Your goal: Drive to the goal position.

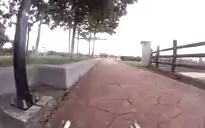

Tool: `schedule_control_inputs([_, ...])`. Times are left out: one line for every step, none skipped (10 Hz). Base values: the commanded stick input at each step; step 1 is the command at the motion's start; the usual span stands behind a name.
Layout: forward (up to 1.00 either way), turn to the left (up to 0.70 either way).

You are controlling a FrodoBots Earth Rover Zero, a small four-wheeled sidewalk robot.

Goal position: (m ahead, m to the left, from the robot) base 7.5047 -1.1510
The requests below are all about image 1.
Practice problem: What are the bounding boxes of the dark wooden rail fence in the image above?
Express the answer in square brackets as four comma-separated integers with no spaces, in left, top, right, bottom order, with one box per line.
[149,26,205,84]

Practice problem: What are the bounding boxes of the stone tree surround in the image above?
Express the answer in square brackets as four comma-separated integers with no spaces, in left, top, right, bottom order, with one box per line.
[0,91,59,128]

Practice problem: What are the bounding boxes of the pale concrete pillar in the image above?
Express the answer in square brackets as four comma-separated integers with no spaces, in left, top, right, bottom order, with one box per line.
[140,40,152,67]

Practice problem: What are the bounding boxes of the large dark tree trunk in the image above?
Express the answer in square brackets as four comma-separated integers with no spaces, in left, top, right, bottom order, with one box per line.
[11,0,34,110]

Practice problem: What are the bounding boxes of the red paved path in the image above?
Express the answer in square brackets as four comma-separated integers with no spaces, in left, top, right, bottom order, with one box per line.
[46,59,205,128]

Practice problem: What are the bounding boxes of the dark hedge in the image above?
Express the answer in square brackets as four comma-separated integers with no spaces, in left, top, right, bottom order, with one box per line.
[120,55,142,62]

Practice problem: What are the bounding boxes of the row of trees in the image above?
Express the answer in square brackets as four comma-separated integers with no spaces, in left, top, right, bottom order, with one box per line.
[24,0,138,58]

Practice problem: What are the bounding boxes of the grass strip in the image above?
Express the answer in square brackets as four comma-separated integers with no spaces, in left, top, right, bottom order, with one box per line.
[0,54,91,69]

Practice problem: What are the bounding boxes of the robot's own part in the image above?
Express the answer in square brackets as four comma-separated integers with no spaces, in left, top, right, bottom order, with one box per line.
[129,120,142,128]
[61,119,72,128]

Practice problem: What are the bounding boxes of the grey concrete low wall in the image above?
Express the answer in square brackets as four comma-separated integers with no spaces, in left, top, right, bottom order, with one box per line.
[0,58,101,101]

